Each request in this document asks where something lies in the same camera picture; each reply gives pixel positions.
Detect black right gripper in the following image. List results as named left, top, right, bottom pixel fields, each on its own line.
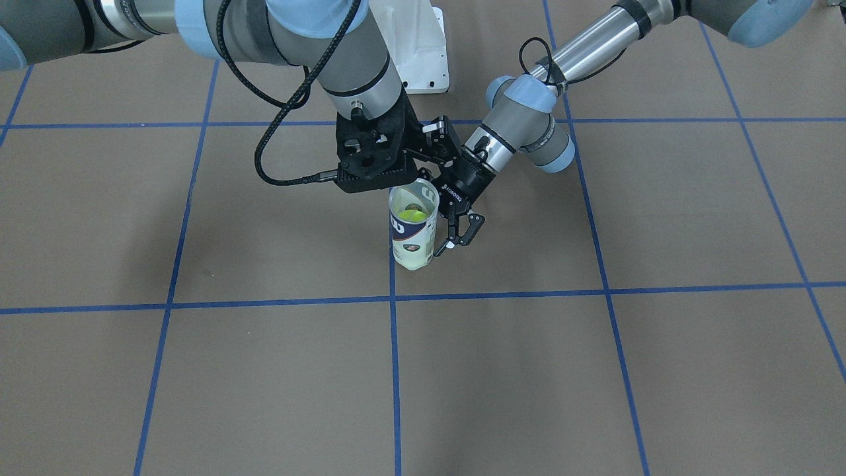
left=335, top=89, right=461, bottom=194

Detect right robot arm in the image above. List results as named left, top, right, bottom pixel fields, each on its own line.
left=1, top=1, right=460, bottom=193

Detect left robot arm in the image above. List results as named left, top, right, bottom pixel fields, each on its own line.
left=433, top=1, right=812, bottom=256

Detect blue tape grid lines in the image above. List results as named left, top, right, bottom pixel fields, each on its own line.
left=0, top=0, right=846, bottom=476

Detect brown paper table cover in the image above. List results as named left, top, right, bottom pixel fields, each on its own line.
left=0, top=0, right=846, bottom=476

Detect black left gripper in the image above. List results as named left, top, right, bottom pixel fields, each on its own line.
left=433, top=147, right=496, bottom=258

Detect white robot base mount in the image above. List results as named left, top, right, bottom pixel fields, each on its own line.
left=369, top=1, right=450, bottom=95

